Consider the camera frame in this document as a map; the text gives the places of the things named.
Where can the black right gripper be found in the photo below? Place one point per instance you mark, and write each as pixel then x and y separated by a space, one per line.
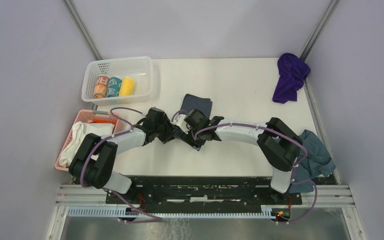
pixel 196 144

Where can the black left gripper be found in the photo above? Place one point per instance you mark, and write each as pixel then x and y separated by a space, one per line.
pixel 170 130

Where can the dark grey towel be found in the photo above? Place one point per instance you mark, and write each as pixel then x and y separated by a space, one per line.
pixel 191 102

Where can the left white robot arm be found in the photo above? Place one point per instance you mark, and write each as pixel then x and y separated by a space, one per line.
pixel 94 161

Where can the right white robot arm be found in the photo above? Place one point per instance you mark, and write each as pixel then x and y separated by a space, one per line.
pixel 279 144

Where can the orange item in basket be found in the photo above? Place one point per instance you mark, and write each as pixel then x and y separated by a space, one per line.
pixel 102 121

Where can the yellow rolled towel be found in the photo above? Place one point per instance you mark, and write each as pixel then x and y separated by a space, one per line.
pixel 126 87

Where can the white plastic basket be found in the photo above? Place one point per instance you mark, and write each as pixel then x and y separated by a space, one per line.
pixel 140 69

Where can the teal patterned rolled towel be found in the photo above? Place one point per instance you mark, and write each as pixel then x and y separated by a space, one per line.
pixel 114 87

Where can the orange patterned rolled towel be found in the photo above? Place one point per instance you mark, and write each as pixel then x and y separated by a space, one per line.
pixel 101 87

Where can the pink plastic basket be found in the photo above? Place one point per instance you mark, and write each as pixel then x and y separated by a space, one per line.
pixel 84 116

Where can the white cloth in basket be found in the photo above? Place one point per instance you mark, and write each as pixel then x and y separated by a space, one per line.
pixel 78 132

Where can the purple towel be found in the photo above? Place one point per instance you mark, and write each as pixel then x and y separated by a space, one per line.
pixel 293 72

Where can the teal blue towel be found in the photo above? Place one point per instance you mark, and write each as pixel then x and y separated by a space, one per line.
pixel 318 161

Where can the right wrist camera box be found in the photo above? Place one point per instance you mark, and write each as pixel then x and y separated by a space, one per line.
pixel 180 122

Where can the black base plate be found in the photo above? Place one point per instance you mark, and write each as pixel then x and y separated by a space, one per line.
pixel 206 194

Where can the left corner metal rail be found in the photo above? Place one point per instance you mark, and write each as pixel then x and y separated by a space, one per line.
pixel 82 28

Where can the corner metal rail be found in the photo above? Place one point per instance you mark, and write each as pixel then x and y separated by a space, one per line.
pixel 320 25
pixel 82 28

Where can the right corner metal rail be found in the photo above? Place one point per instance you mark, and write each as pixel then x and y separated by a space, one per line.
pixel 320 25

